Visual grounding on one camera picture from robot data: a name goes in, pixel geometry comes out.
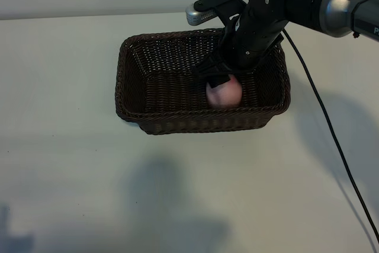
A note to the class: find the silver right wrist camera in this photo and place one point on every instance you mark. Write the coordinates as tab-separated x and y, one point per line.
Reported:
195	16

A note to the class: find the dark brown wicker basket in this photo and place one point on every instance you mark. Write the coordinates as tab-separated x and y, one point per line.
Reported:
165	93

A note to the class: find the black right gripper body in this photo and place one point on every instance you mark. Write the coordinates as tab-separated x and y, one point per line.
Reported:
251	42

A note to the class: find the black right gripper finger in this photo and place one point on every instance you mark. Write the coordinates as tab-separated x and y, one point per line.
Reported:
213	67
219	81

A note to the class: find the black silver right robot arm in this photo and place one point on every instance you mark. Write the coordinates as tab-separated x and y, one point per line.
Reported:
340	4

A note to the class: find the pink peach with green mark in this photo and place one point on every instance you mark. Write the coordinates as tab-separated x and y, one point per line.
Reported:
225	96

